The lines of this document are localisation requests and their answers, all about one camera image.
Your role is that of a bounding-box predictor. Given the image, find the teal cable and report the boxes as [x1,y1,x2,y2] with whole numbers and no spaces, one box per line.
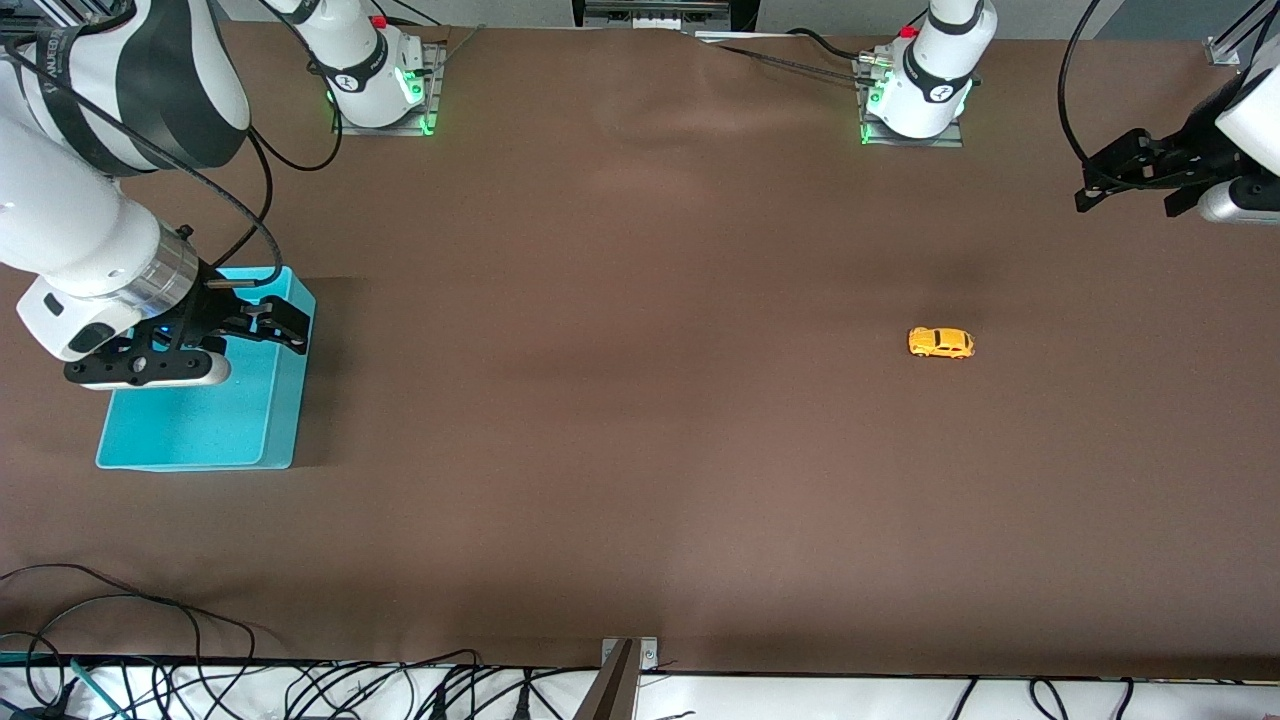
[0,652,131,720]

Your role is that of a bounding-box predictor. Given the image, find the yellow beetle toy car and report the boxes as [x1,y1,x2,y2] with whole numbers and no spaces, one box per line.
[907,326,976,360]

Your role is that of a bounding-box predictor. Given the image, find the black power strip device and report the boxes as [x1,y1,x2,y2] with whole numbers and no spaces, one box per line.
[572,0,761,32]

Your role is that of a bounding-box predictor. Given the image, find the braided black cable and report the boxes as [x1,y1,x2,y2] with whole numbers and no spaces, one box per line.
[700,38,873,87]

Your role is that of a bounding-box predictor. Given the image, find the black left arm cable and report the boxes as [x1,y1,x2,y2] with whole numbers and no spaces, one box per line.
[1060,0,1216,193]

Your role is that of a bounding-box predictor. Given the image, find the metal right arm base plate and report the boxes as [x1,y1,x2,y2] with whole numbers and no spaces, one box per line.
[332,40,444,137]

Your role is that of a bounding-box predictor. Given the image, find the black right arm loop cable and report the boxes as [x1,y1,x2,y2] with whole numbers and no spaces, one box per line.
[210,0,346,271]

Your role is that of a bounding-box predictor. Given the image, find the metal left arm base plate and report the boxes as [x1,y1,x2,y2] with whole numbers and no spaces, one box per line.
[858,55,966,149]

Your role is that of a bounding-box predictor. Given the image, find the aluminium profile post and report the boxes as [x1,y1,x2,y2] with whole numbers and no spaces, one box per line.
[1205,0,1280,67]

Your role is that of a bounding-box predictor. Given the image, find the teal plastic bin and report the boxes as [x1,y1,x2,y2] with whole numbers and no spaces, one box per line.
[95,265,317,471]

